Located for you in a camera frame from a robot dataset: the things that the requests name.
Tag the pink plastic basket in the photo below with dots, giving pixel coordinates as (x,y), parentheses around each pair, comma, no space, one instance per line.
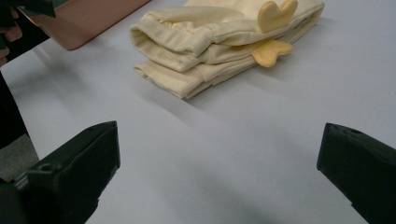
(81,21)

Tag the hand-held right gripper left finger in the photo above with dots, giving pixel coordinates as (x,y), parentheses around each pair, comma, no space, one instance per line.
(71,174)

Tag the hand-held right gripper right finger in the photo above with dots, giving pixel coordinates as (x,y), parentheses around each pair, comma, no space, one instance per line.
(364,168)

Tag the cream yellow garment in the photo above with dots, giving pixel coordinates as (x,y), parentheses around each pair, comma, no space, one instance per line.
(199,46)

